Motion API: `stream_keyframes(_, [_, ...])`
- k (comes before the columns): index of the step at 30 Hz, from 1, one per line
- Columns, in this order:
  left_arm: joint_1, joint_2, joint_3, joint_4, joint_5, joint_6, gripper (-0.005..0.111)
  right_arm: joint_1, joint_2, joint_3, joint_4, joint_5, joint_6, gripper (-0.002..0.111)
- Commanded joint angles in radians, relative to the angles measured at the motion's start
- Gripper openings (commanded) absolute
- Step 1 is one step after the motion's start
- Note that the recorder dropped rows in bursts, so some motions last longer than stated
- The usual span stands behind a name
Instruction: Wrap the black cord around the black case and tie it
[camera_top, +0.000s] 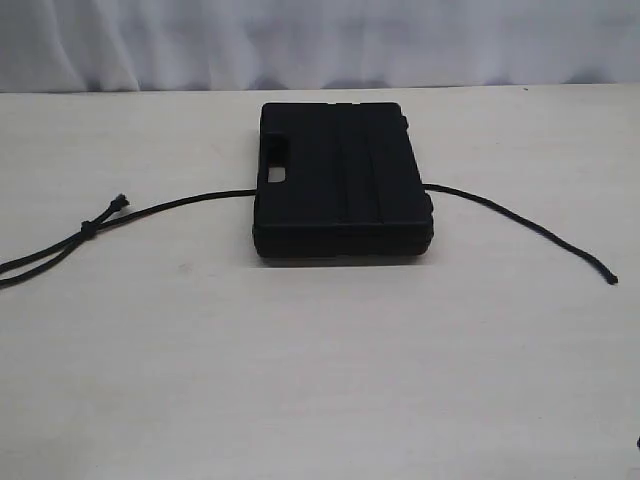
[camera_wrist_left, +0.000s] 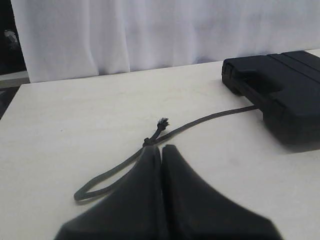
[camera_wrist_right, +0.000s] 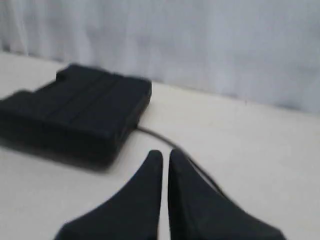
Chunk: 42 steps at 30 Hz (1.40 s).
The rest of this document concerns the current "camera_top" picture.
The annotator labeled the black braided rope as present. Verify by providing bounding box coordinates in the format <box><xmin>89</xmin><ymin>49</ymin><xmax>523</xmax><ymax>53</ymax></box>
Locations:
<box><xmin>0</xmin><ymin>182</ymin><xmax>619</xmax><ymax>290</ymax></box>

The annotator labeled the black plastic carrying case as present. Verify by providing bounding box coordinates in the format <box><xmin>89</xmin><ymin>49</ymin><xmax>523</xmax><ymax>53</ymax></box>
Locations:
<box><xmin>252</xmin><ymin>102</ymin><xmax>434</xmax><ymax>260</ymax></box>

